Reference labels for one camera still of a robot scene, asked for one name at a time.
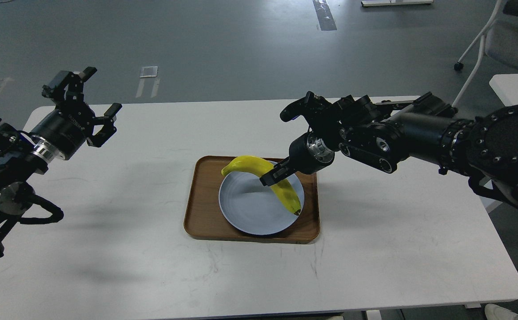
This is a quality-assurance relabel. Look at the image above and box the yellow banana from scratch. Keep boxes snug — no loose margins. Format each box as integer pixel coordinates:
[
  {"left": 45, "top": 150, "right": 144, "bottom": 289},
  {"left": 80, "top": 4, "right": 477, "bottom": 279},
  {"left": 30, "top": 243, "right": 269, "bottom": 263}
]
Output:
[{"left": 221, "top": 155, "right": 302, "bottom": 216}]

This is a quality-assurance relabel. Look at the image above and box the brown wooden tray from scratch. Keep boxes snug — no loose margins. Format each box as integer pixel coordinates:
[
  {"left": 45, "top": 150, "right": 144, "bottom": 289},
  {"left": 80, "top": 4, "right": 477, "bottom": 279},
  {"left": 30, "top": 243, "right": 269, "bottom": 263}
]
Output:
[{"left": 183, "top": 156, "right": 320, "bottom": 244}]

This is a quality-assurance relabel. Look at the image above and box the white table base far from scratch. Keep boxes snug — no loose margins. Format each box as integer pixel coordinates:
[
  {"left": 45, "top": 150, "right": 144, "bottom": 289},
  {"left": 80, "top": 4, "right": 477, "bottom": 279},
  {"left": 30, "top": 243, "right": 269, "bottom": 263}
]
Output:
[{"left": 361, "top": 0, "right": 434, "bottom": 8}]

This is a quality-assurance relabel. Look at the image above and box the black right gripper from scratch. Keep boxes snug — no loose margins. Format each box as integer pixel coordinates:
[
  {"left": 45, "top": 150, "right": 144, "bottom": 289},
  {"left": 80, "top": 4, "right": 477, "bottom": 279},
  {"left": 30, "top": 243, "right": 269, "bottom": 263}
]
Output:
[{"left": 259, "top": 132, "right": 335, "bottom": 187}]

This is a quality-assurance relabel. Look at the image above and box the light blue plate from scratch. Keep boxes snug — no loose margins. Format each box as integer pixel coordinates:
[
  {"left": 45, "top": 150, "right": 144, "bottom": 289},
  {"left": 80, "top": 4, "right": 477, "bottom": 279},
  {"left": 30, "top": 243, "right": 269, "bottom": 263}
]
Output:
[{"left": 218, "top": 172, "right": 299, "bottom": 236}]

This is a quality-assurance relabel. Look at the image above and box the white side table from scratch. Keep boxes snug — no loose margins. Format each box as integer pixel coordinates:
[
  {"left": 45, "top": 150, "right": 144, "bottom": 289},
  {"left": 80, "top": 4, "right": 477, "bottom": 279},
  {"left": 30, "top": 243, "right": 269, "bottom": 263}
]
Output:
[{"left": 482, "top": 73, "right": 518, "bottom": 214}]

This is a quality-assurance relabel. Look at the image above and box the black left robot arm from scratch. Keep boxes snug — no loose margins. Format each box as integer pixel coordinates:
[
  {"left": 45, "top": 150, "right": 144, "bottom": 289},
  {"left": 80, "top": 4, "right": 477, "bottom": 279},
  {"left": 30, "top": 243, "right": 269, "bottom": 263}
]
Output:
[{"left": 0, "top": 67, "right": 122, "bottom": 258}]

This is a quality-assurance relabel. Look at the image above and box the white shoe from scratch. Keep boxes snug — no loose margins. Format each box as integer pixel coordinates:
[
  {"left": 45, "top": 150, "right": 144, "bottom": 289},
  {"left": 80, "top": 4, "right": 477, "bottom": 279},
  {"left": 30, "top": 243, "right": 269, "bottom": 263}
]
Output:
[{"left": 484, "top": 304, "right": 518, "bottom": 320}]

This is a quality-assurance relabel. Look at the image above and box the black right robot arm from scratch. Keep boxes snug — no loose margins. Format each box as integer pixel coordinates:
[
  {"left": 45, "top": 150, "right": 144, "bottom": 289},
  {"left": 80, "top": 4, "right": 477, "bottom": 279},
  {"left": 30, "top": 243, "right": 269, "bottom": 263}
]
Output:
[{"left": 260, "top": 91, "right": 518, "bottom": 209}]

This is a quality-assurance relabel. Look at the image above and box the white office chair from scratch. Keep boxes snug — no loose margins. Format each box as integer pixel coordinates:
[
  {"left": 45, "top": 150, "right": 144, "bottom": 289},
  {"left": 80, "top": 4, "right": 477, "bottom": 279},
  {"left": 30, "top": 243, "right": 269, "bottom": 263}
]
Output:
[{"left": 452, "top": 0, "right": 518, "bottom": 107}]

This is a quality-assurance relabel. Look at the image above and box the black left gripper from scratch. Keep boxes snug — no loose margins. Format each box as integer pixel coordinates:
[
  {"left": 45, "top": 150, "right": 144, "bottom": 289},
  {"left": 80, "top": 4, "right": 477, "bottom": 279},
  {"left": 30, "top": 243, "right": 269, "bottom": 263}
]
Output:
[{"left": 30, "top": 67, "right": 123, "bottom": 160}]

